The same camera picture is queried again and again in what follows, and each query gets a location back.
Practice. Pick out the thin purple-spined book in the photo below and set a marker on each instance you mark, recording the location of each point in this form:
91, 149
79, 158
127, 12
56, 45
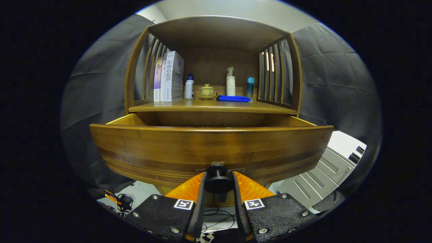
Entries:
158, 81

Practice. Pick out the thick white book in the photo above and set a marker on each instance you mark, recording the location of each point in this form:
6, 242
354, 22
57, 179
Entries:
172, 81

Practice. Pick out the yellow lidded tea bowl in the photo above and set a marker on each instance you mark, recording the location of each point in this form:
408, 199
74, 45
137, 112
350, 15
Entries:
206, 91

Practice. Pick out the wooden countertop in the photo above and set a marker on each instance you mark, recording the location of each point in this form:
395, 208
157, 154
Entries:
202, 105

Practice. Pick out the white pump bottle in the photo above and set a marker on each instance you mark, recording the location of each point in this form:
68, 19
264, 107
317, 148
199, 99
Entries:
231, 86

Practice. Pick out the white bottle with blue cap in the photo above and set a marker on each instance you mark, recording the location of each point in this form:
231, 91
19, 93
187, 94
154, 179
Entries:
189, 89

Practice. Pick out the orange black tool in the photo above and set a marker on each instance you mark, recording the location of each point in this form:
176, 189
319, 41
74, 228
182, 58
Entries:
113, 197

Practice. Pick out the folded blue cloth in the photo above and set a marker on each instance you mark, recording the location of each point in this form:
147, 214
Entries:
234, 98

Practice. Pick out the wooden cabinet with slatted sides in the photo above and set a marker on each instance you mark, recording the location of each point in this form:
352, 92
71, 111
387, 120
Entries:
219, 64

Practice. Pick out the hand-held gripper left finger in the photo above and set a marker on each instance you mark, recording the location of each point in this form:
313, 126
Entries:
199, 209

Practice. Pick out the clear blue bottle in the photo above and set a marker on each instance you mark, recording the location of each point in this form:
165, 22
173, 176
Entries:
250, 87

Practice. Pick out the wooden drawer with black knob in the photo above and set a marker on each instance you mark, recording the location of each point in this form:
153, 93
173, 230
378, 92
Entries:
209, 148

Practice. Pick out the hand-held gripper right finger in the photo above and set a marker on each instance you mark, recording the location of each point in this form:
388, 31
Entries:
238, 206

